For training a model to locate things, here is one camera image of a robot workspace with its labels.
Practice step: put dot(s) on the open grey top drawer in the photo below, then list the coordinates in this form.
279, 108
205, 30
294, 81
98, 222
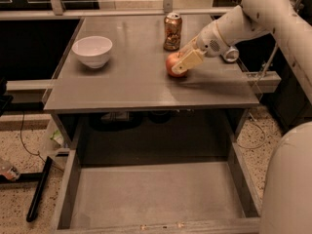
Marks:
186, 176

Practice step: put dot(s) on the black bar on floor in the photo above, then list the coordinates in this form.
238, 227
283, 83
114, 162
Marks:
33, 209

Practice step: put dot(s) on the plastic bottle on floor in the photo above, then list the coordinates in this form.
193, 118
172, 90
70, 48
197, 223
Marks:
8, 170

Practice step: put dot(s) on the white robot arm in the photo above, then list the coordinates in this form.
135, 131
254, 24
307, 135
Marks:
287, 198

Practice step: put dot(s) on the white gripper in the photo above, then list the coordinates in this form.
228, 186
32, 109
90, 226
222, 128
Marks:
209, 40

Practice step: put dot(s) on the clear plastic bag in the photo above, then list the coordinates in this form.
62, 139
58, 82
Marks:
54, 146

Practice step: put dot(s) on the upright orange soda can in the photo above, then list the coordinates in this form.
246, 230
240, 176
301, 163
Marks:
173, 26

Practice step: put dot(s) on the white ceramic bowl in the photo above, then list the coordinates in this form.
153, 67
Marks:
93, 51

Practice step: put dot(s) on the red apple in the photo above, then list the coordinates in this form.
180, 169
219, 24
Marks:
171, 60

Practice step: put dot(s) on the grey drawer cabinet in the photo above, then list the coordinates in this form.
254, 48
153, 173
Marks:
131, 112

